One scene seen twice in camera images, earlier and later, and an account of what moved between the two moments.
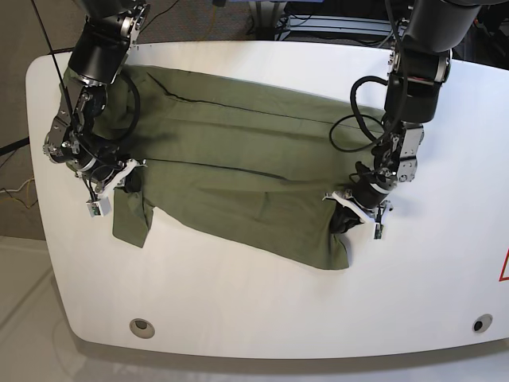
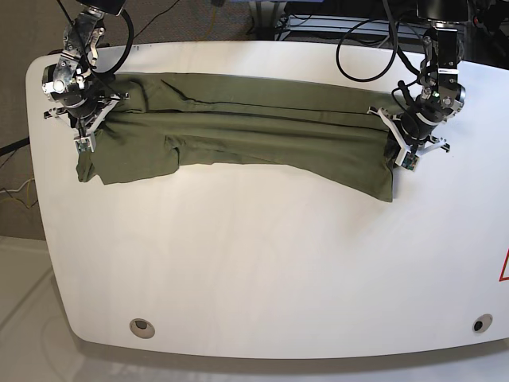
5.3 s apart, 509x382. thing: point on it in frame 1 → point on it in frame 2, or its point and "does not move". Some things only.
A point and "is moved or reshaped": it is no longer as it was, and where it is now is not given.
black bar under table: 13,146 does not move
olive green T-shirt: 265,170 is moved or reshaped
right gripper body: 107,173 → 86,119
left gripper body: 365,200 → 412,131
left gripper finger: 343,219 → 392,148
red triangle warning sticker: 504,266 does not move
